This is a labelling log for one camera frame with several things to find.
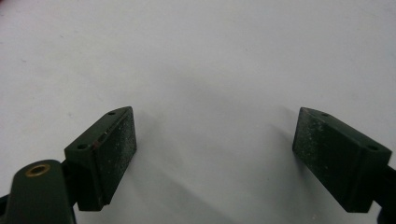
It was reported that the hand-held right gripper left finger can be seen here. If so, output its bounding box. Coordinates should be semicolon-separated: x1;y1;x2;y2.
64;105;138;212

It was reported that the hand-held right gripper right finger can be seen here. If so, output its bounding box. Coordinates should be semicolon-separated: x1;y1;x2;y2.
291;106;393;214

